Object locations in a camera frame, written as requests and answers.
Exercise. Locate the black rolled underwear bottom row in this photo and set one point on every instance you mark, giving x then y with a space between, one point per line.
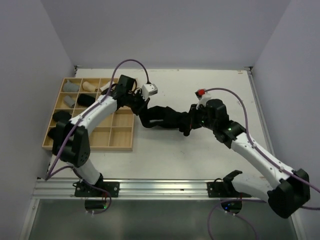
51 132

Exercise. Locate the black rolled underwear second row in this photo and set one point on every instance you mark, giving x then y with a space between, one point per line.
85 100

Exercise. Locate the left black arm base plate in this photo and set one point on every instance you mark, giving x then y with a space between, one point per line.
110 188

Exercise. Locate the grey rolled underwear top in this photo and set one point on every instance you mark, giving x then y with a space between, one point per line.
70 87

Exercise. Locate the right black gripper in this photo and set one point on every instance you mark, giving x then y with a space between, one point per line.
193 110

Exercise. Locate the grey rolled underwear second row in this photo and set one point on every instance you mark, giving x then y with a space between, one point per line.
69 101

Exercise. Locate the wooden compartment tray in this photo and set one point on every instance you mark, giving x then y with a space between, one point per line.
114 133

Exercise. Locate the black rolled underwear third row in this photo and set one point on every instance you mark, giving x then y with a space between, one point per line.
61 116

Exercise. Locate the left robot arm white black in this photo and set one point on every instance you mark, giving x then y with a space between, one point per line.
71 141

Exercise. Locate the beige rolled underwear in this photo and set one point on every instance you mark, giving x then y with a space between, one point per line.
88 87

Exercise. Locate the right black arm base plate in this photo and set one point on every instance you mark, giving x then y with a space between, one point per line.
217 189

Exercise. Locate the aluminium mounting rail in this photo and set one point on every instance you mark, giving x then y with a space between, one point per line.
148 189

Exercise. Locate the white underwear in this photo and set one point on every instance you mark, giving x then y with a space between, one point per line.
105 86

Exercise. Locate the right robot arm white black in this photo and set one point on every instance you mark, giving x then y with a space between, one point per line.
285 189

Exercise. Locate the right wrist camera red tip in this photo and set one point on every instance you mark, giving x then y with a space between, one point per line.
203 97

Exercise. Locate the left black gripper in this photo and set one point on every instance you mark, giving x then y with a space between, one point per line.
143 106

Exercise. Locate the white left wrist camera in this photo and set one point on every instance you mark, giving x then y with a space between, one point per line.
148 90

